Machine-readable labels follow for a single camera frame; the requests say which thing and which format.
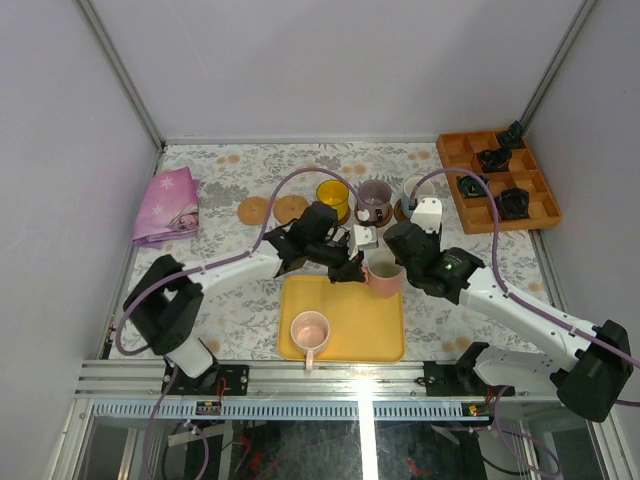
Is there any light woven coaster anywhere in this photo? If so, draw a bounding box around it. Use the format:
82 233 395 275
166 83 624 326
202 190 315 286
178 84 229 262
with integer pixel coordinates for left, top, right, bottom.
237 196 268 226
273 195 309 224

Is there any cream mug pink handle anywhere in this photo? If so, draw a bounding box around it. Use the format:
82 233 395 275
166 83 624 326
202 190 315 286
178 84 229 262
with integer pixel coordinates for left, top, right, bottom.
362 249 404 298

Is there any dark brown wooden coaster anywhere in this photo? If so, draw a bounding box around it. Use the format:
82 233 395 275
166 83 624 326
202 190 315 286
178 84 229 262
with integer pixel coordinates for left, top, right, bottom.
394 199 410 222
337 207 351 226
355 202 393 228

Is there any yellow glass cup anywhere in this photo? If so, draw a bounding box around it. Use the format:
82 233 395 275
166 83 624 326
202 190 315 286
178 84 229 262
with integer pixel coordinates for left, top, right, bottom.
316 180 349 220

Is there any blue mug cream inside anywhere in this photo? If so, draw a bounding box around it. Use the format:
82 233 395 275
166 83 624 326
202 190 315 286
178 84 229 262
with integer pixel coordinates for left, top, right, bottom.
401 177 436 218

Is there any purple mug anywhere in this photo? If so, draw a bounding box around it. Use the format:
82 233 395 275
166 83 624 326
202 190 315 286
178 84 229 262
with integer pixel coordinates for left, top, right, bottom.
358 179 392 205

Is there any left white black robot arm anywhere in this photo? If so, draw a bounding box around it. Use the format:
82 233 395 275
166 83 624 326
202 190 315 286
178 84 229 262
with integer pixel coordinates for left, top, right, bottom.
124 202 377 395

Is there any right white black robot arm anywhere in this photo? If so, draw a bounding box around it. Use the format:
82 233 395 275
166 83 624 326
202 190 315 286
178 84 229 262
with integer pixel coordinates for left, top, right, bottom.
383 221 637 422

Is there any black object in tray left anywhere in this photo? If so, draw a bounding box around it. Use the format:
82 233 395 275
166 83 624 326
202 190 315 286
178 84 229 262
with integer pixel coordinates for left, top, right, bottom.
457 175 486 199

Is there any black object in tray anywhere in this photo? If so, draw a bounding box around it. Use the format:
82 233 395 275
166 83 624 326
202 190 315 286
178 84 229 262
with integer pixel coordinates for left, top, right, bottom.
497 120 524 150
476 147 512 173
457 175 486 199
495 188 530 221

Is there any yellow plastic tray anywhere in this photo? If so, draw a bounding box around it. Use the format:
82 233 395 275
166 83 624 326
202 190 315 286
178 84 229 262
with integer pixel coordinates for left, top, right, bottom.
277 275 405 364

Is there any black object in tray front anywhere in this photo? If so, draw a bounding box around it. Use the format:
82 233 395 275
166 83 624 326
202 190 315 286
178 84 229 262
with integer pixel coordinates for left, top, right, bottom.
495 188 530 221

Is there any orange compartment tray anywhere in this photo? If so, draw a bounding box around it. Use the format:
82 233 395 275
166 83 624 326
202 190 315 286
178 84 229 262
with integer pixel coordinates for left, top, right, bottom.
437 130 562 234

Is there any black object in tray middle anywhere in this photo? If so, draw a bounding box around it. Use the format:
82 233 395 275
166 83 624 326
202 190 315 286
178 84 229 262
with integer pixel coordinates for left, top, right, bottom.
476 147 512 173

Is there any pink star cloth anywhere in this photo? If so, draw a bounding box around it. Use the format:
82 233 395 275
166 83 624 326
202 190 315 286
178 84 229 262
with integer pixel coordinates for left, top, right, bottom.
132 167 200 248

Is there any black object in tray back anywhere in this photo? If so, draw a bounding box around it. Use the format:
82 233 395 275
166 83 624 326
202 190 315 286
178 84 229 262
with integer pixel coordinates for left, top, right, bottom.
497 120 524 150

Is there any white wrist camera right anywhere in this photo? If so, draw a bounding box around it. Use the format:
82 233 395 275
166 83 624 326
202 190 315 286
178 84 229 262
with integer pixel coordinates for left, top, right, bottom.
410 197 443 234

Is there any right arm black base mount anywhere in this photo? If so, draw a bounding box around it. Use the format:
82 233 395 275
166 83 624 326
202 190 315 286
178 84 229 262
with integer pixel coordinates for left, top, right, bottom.
414 342 502 397

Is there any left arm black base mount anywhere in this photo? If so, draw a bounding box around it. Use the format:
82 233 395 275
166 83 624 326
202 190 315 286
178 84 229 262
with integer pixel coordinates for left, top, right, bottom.
168 357 250 397

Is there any aluminium front rail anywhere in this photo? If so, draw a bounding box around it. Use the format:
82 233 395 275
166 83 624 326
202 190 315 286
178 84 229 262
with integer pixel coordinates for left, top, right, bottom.
74 358 614 401

